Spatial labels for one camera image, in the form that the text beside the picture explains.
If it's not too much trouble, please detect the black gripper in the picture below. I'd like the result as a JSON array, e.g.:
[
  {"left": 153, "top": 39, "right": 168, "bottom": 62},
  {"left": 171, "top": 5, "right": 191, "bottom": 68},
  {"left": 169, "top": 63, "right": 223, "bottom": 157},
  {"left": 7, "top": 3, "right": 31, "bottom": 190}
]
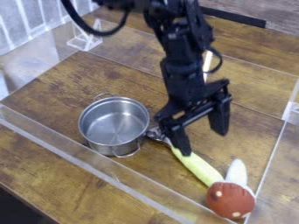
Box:
[{"left": 155, "top": 59, "right": 231, "bottom": 156}]

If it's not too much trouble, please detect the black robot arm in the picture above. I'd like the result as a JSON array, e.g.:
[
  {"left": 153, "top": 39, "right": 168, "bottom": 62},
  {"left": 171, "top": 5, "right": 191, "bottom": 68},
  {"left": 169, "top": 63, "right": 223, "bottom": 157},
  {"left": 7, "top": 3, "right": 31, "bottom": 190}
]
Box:
[{"left": 92, "top": 0, "right": 231, "bottom": 156}]

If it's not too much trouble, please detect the stainless steel pot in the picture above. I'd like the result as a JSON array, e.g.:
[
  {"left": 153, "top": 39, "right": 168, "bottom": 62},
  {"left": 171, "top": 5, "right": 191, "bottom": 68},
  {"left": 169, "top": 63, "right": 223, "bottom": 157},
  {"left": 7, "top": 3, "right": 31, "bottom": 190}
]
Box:
[{"left": 79, "top": 93, "right": 149, "bottom": 158}]

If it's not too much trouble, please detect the brown plush mushroom toy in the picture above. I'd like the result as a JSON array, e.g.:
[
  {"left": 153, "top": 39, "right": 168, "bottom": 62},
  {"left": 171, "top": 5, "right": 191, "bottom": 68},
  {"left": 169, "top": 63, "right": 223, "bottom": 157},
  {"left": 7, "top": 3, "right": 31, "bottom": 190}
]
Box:
[{"left": 207, "top": 159, "right": 256, "bottom": 220}]

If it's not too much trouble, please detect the black bar on table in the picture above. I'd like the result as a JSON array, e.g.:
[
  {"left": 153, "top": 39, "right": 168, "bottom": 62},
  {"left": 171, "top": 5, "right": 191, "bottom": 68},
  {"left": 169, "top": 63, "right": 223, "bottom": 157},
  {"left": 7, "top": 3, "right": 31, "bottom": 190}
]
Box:
[{"left": 200, "top": 7, "right": 267, "bottom": 28}]

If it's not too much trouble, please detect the clear acrylic front barrier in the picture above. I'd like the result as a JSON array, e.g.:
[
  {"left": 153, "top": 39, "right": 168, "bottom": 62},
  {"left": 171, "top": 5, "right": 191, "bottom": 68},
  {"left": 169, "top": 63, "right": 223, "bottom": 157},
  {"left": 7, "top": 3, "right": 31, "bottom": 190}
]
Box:
[{"left": 0, "top": 104, "right": 236, "bottom": 224}]

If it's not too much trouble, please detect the clear acrylic triangle stand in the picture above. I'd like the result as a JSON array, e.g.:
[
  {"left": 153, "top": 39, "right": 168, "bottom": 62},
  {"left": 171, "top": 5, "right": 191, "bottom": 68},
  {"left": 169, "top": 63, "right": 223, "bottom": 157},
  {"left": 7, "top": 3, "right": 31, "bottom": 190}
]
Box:
[{"left": 67, "top": 24, "right": 103, "bottom": 52}]

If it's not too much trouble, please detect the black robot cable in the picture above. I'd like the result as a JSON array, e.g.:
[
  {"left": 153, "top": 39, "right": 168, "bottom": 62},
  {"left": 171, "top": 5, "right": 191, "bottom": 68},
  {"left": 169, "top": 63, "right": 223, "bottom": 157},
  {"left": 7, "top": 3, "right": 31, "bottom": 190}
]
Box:
[{"left": 60, "top": 0, "right": 132, "bottom": 38}]

